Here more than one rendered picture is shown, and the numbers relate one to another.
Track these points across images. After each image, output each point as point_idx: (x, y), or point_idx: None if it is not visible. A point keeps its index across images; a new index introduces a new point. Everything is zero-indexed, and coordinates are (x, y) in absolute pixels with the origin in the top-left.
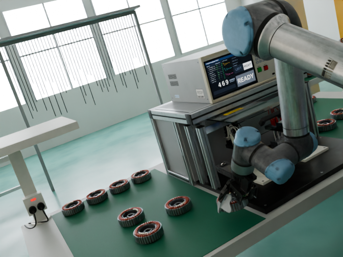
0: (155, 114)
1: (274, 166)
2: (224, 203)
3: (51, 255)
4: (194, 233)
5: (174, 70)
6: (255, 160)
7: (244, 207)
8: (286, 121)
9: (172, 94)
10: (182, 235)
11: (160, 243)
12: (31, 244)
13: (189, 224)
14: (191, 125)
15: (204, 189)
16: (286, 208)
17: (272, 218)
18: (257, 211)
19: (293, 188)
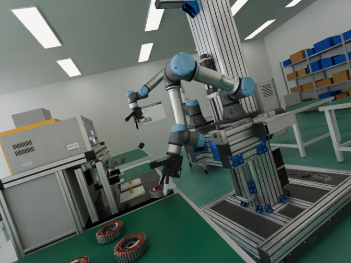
0: (12, 180)
1: (200, 134)
2: (169, 183)
3: None
4: (162, 219)
5: (30, 136)
6: (191, 135)
7: (156, 201)
8: (182, 122)
9: (17, 165)
10: (157, 226)
11: (154, 240)
12: None
13: (144, 225)
14: (82, 167)
15: (101, 224)
16: (175, 188)
17: (180, 191)
18: (167, 196)
19: None
